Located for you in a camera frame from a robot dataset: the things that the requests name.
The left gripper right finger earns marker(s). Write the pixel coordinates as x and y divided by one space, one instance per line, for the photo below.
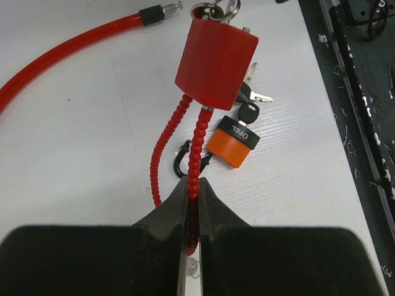
240 259

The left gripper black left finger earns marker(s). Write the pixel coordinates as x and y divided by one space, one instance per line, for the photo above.
145 258

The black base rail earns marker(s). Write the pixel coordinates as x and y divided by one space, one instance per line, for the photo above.
353 42

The orange black padlock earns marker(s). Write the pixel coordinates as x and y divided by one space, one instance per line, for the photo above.
232 142

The thick red cable lock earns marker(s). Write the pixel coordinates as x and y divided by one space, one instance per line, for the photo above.
34 69

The red padlock with thin cable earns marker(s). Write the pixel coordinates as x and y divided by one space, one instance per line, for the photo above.
211 71

